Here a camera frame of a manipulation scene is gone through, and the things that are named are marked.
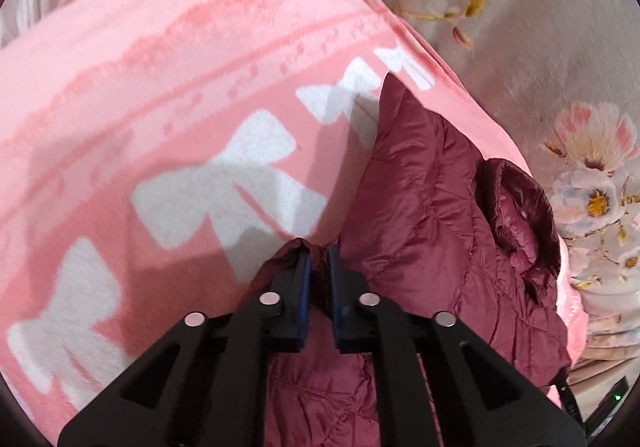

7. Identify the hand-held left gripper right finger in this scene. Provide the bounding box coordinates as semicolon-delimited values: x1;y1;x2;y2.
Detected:
327;246;587;447

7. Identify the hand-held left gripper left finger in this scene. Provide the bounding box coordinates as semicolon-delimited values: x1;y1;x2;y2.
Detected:
57;248;313;447

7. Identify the maroon puffer jacket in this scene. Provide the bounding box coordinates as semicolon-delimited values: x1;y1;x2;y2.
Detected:
260;72;573;447

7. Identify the pink blanket with white bows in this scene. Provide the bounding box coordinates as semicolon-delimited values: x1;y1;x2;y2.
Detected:
0;0;591;447

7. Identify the grey floral bedsheet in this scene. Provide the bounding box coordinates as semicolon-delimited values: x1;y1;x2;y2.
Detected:
345;0;640;408

